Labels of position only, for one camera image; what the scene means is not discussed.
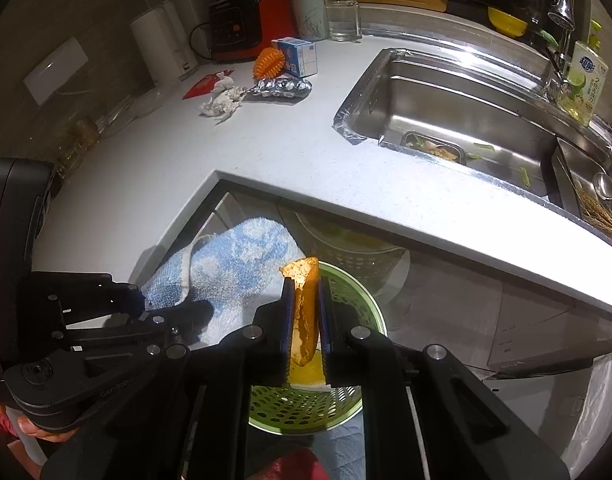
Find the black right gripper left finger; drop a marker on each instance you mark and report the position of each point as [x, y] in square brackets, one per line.
[258, 353]

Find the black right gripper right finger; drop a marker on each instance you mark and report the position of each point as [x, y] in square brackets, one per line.
[352, 354]

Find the blue white cloth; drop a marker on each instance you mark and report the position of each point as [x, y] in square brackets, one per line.
[235, 271]

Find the aluminium foil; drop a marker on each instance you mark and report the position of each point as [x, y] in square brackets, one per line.
[280, 89]

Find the blue white milk carton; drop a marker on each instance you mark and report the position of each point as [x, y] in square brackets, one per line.
[300, 56]

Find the green perforated trash basket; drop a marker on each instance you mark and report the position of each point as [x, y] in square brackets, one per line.
[307, 404]

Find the steel kitchen sink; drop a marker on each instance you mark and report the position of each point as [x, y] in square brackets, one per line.
[483, 119]

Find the person's left hand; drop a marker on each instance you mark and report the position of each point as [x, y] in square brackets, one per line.
[27, 427]

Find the grey cabinet doors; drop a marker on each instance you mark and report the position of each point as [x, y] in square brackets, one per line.
[495, 323]

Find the amber glass pair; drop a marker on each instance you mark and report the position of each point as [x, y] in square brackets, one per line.
[82, 137]

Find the crumpled white tissue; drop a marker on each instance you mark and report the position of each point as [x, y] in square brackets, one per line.
[225, 98]

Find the clear plastic wrap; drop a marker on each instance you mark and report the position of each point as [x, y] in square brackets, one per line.
[152, 100]

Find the red snack packet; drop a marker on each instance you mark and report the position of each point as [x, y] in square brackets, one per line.
[206, 84]

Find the orange foam fruit net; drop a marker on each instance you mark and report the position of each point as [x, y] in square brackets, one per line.
[269, 64]

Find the steel ladle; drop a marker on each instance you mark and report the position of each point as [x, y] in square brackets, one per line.
[602, 184]

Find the red black blender base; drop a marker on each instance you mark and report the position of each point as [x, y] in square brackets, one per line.
[240, 29]

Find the white electric kettle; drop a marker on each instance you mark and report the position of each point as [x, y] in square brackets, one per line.
[163, 44]

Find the clear glass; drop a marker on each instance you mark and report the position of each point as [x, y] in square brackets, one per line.
[343, 19]

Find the white paper cup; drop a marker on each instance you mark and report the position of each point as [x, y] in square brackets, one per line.
[311, 19]

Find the green dish soap carton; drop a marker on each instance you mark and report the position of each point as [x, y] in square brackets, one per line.
[585, 77]

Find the yellow bowl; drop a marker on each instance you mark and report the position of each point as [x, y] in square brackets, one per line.
[506, 24]

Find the chrome faucet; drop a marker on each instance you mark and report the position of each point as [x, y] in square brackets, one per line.
[562, 14]

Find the white wall socket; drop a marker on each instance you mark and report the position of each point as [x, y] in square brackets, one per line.
[55, 70]

